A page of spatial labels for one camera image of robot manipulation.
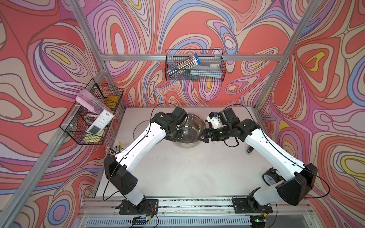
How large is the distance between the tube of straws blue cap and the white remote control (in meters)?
0.39

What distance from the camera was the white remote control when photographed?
2.26 ft

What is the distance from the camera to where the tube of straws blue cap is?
0.80 metres
